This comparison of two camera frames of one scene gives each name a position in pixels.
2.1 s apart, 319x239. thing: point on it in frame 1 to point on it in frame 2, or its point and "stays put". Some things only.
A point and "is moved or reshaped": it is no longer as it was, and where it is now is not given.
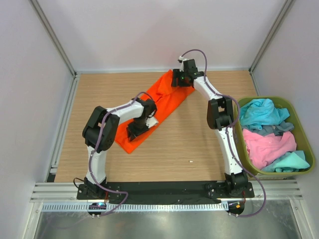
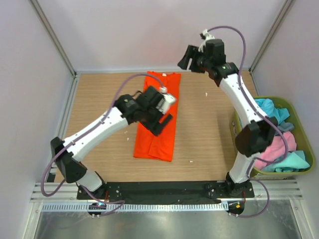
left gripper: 132,133 to 156,127
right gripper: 176,74 to 192,53
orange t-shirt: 167,97 is moved or reshaped
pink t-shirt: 262,150 stays put
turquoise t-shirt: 291,162 stays put
